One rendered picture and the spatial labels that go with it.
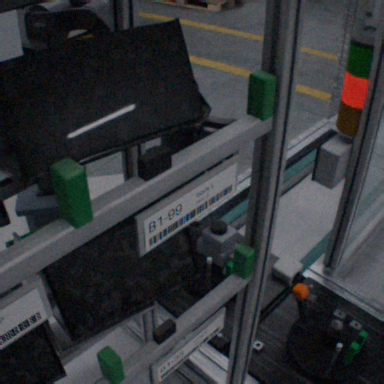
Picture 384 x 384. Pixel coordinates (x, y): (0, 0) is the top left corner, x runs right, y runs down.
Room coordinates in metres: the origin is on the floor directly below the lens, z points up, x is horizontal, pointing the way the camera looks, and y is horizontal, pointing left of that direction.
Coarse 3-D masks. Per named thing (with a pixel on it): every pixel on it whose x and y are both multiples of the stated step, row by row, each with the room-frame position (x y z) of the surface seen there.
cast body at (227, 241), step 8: (216, 224) 0.58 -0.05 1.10; (224, 224) 0.58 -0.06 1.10; (208, 232) 0.57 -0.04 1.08; (216, 232) 0.57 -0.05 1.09; (224, 232) 0.57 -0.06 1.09; (232, 232) 0.57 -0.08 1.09; (200, 240) 0.58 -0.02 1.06; (208, 240) 0.57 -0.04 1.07; (216, 240) 0.55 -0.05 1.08; (224, 240) 0.55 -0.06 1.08; (232, 240) 0.57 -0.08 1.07; (200, 248) 0.58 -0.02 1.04; (208, 248) 0.57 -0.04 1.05; (216, 248) 0.55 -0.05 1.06; (224, 248) 0.55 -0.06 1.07; (232, 248) 0.56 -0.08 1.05; (208, 256) 0.56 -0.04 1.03; (216, 256) 0.55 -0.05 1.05; (224, 256) 0.54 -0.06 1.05; (232, 256) 0.55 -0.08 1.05; (216, 264) 0.55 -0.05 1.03; (224, 264) 0.54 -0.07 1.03
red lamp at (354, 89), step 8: (344, 80) 0.64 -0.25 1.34; (352, 80) 0.62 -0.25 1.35; (360, 80) 0.61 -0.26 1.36; (368, 80) 0.61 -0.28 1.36; (344, 88) 0.63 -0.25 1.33; (352, 88) 0.61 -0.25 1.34; (360, 88) 0.61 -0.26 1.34; (344, 96) 0.63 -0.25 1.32; (352, 96) 0.61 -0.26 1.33; (360, 96) 0.61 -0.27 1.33; (352, 104) 0.61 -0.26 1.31; (360, 104) 0.61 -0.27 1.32
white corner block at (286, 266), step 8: (288, 256) 0.60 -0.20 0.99; (280, 264) 0.58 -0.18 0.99; (288, 264) 0.58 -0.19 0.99; (296, 264) 0.58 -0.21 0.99; (272, 272) 0.58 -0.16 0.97; (280, 272) 0.57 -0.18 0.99; (288, 272) 0.56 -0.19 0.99; (296, 272) 0.56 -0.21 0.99; (288, 280) 0.55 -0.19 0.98; (296, 280) 0.57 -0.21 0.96
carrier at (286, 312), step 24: (312, 288) 0.54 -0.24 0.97; (288, 312) 0.48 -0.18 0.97; (312, 312) 0.47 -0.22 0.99; (336, 312) 0.45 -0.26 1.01; (360, 312) 0.47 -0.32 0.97; (264, 336) 0.43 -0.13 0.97; (288, 336) 0.42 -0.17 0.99; (312, 336) 0.41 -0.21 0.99; (336, 336) 0.39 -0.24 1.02; (360, 336) 0.38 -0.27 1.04; (264, 360) 0.38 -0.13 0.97; (288, 360) 0.38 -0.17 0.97; (312, 360) 0.37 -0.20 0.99; (336, 360) 0.36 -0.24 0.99; (360, 360) 0.36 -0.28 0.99
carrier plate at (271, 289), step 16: (208, 224) 0.72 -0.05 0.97; (240, 240) 0.67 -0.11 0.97; (272, 256) 0.62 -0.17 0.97; (272, 288) 0.54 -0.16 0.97; (288, 288) 0.55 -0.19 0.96; (160, 304) 0.51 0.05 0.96; (176, 304) 0.51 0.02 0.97; (192, 304) 0.51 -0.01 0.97; (224, 304) 0.50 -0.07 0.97; (272, 304) 0.51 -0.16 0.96; (224, 320) 0.47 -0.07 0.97; (224, 336) 0.44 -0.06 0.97
